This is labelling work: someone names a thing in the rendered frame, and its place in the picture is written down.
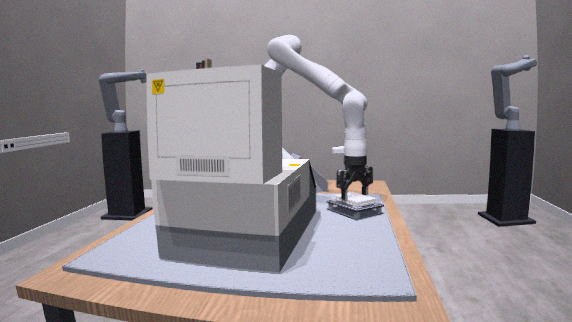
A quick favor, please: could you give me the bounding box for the white real-time pcr machine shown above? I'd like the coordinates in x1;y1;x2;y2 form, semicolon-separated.
147;65;316;273

